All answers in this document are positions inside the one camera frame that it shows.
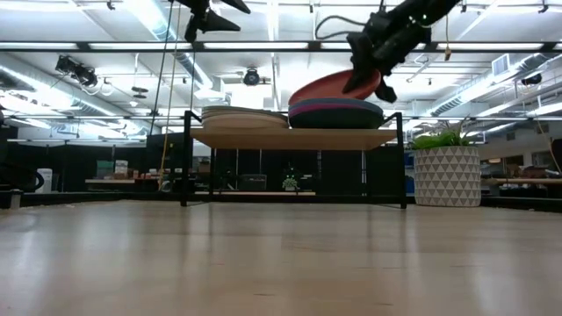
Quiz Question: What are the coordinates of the background workbench with boxes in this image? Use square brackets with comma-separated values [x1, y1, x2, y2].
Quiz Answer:
[85, 158, 177, 185]

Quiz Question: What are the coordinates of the yellow hanging cable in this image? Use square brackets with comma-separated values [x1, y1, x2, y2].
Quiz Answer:
[159, 4, 182, 186]

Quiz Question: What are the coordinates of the background wooden desk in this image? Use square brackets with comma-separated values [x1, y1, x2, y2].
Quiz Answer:
[480, 175, 562, 198]

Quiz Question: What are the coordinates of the round black ceiling fixture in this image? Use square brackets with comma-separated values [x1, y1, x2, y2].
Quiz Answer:
[242, 68, 261, 87]

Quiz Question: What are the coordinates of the wooden shelf black metal frame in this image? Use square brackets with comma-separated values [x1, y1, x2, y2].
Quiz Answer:
[179, 109, 407, 210]

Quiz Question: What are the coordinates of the overhead rig light bar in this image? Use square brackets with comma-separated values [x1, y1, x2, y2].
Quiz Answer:
[0, 40, 562, 54]

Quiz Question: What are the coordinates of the pale peach plate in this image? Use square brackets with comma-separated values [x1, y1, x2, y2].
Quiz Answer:
[201, 112, 291, 130]

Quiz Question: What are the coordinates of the black ceiling spotlight cluster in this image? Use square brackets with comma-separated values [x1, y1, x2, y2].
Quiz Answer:
[54, 54, 98, 88]

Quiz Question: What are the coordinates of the pink plate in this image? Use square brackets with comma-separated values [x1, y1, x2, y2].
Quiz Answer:
[287, 103, 385, 130]

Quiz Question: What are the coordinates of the hanging cord with plug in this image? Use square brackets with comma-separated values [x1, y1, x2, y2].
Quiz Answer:
[442, 12, 453, 61]

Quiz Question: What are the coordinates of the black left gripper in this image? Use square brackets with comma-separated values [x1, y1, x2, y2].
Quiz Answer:
[177, 0, 252, 44]

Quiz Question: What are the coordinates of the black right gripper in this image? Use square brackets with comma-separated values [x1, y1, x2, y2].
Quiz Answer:
[342, 11, 434, 104]

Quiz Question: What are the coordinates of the black background case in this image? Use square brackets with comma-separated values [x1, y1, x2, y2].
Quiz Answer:
[238, 174, 268, 192]

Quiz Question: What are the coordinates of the orange red plate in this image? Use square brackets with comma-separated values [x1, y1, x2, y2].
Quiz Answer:
[288, 68, 383, 106]

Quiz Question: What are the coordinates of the white ceiling vent box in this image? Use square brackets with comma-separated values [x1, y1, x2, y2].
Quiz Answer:
[491, 53, 510, 76]

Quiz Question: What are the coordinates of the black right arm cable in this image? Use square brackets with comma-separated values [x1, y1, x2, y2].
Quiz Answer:
[314, 15, 368, 40]

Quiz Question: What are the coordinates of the succulent in patterned white pot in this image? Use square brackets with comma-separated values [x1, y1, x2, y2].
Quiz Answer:
[410, 117, 483, 208]

